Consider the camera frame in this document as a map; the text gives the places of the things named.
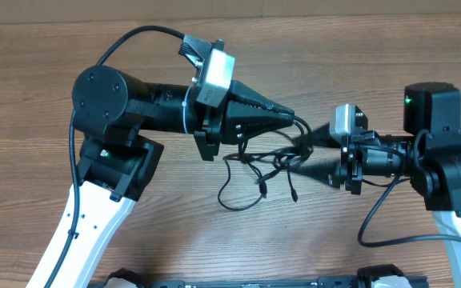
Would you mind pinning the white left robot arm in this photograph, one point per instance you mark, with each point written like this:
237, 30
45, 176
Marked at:
115, 162

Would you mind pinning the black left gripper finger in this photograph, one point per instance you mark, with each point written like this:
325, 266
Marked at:
242, 93
245, 121

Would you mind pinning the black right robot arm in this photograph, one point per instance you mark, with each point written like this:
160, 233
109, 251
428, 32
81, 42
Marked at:
428, 157

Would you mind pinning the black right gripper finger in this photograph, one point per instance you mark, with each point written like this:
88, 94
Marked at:
325, 172
314, 138

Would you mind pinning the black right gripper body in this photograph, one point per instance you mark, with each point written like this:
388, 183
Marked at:
352, 172

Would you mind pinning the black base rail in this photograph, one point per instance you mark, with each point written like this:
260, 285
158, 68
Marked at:
386, 275

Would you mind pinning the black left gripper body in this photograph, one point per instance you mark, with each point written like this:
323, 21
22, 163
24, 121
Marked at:
209, 137

